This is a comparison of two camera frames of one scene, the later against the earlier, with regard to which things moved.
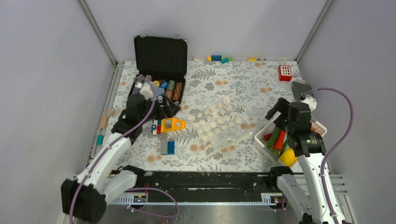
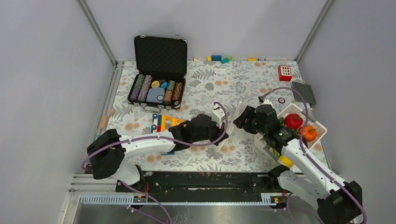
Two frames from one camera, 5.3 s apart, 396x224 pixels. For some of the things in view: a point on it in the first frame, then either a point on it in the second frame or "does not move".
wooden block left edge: [104, 122] does not move
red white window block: [285, 73] does not move
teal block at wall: [225, 60] does not move
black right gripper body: [282, 106] to [252, 124]
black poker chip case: [162, 62] does not move
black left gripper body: [157, 111] to [214, 132]
